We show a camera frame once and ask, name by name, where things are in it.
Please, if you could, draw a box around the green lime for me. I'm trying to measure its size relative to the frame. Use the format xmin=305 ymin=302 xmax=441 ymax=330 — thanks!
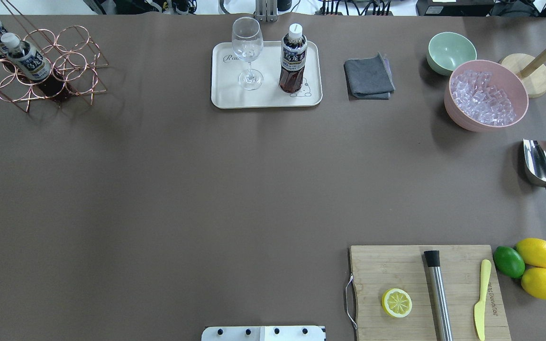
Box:
xmin=492 ymin=246 xmax=525 ymax=279

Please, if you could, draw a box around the pink bowl with ice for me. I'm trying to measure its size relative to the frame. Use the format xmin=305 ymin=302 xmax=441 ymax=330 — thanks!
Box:
xmin=444 ymin=60 xmax=529 ymax=132

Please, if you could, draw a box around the yellow lemon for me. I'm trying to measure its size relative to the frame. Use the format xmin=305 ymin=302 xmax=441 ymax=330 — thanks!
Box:
xmin=514 ymin=238 xmax=546 ymax=268
xmin=520 ymin=267 xmax=546 ymax=300

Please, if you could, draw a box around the wooden cup tree stand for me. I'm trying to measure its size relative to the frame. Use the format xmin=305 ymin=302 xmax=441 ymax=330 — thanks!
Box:
xmin=499 ymin=49 xmax=546 ymax=99

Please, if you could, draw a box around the yellow plastic knife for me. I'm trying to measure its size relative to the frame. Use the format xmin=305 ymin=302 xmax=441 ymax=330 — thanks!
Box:
xmin=473 ymin=259 xmax=491 ymax=341

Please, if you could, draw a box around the tea bottle front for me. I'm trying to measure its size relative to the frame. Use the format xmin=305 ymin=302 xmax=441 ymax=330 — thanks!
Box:
xmin=1 ymin=33 xmax=72 ymax=103

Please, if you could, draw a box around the copper wire bottle basket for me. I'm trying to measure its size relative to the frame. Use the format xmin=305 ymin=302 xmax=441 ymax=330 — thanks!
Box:
xmin=0 ymin=0 xmax=110 ymax=114

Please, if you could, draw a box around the wooden cutting board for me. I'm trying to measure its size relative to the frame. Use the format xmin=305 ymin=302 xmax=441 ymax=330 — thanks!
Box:
xmin=349 ymin=245 xmax=492 ymax=341

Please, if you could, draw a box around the folded grey cloth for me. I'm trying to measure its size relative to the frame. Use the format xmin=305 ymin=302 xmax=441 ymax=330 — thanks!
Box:
xmin=343 ymin=53 xmax=396 ymax=100

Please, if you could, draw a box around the clear wine glass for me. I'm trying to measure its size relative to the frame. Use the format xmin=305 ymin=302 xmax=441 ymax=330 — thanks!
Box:
xmin=231 ymin=17 xmax=264 ymax=90

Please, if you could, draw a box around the half lemon slice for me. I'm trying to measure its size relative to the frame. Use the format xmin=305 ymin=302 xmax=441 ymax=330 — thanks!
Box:
xmin=381 ymin=288 xmax=412 ymax=319

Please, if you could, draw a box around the cream rabbit serving tray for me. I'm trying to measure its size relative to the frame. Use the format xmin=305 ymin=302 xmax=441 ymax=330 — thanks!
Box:
xmin=210 ymin=41 xmax=323 ymax=109

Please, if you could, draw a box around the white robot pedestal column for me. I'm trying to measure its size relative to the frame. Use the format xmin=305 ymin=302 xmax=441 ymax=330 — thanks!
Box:
xmin=201 ymin=324 xmax=327 ymax=341

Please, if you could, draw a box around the mint green bowl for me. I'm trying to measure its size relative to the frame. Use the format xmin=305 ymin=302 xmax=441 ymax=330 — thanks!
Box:
xmin=426 ymin=32 xmax=477 ymax=76

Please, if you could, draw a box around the aluminium frame post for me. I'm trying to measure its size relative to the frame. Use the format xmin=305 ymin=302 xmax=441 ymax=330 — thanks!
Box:
xmin=254 ymin=0 xmax=279 ymax=22

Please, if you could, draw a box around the steel muddler black tip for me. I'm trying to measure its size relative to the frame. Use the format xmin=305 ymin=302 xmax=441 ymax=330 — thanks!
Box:
xmin=423 ymin=250 xmax=454 ymax=341

